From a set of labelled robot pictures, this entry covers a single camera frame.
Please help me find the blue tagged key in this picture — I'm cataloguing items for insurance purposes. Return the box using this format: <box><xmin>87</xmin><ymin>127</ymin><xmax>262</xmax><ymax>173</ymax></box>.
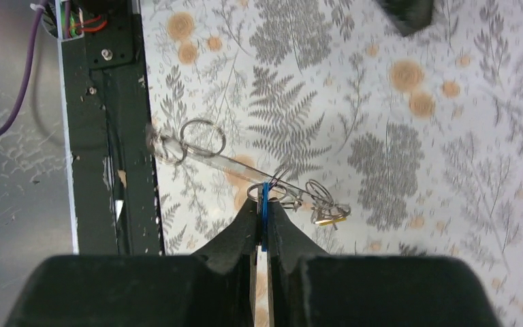
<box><xmin>259</xmin><ymin>183</ymin><xmax>270</xmax><ymax>252</ymax></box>

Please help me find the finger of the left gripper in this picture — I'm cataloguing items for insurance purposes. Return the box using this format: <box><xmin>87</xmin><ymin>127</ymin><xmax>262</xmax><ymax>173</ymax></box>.
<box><xmin>377</xmin><ymin>0</ymin><xmax>434</xmax><ymax>37</ymax></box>

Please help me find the yellow tagged key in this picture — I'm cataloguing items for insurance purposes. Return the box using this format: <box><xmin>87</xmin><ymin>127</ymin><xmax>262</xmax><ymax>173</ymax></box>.
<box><xmin>315</xmin><ymin>217</ymin><xmax>347</xmax><ymax>226</ymax></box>

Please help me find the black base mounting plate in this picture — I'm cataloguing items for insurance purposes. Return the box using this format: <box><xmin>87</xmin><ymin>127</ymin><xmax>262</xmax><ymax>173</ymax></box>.
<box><xmin>57</xmin><ymin>1</ymin><xmax>164</xmax><ymax>255</ymax></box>

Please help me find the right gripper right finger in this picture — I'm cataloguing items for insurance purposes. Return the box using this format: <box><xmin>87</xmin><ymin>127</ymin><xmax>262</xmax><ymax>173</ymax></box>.
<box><xmin>267</xmin><ymin>202</ymin><xmax>328</xmax><ymax>326</ymax></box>

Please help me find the floral patterned table mat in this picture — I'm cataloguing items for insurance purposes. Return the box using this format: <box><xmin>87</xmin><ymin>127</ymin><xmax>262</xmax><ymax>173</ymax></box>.
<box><xmin>140</xmin><ymin>1</ymin><xmax>523</xmax><ymax>326</ymax></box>

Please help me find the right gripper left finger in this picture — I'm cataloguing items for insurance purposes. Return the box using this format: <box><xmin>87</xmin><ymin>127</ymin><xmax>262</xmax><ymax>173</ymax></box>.
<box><xmin>191</xmin><ymin>200</ymin><xmax>259</xmax><ymax>326</ymax></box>

